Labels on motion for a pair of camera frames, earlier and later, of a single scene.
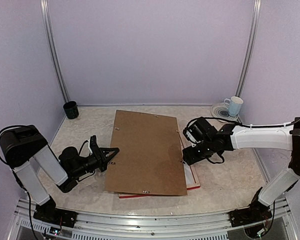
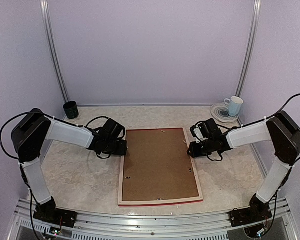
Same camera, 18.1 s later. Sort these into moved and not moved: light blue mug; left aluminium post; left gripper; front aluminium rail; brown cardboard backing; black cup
Moved: left gripper; brown cardboard backing
Not moved: light blue mug; front aluminium rail; left aluminium post; black cup
